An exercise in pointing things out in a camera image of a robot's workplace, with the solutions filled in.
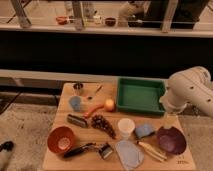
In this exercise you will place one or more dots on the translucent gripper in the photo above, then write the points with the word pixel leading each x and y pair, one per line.
pixel 169 120

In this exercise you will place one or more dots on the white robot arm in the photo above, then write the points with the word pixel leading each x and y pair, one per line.
pixel 187 86

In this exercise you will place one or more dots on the orange carrot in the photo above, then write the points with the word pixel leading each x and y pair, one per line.
pixel 92 110

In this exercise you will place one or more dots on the green plastic tray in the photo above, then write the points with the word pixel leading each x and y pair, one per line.
pixel 140 96

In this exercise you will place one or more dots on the light blue cloth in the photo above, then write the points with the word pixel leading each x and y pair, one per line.
pixel 129 154

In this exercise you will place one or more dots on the dark bowl in background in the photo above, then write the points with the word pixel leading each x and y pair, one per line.
pixel 110 21

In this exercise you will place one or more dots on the blue plastic cup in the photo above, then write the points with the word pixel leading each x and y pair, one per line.
pixel 75 103

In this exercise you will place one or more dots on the white plastic cup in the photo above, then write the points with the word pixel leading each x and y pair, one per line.
pixel 126 127

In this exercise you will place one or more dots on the wooden handled utensils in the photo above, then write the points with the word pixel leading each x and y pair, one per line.
pixel 152 151

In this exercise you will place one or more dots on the orange bowl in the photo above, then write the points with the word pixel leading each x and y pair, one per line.
pixel 61 140

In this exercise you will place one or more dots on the metal spoon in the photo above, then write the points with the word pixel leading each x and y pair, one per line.
pixel 90 97

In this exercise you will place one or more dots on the black handled brush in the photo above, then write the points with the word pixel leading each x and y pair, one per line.
pixel 78 150

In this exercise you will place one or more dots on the red bowl in background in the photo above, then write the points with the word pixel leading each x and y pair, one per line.
pixel 62 20

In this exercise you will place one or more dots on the blue sponge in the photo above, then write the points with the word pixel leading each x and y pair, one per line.
pixel 143 130

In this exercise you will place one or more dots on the bunch of dark grapes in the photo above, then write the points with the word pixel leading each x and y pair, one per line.
pixel 101 123

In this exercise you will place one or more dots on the purple bowl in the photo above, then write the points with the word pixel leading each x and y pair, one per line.
pixel 171 140

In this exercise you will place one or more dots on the wooden table board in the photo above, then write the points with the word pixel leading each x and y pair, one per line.
pixel 91 161

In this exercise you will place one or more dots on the yellow peach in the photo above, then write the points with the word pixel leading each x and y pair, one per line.
pixel 109 105

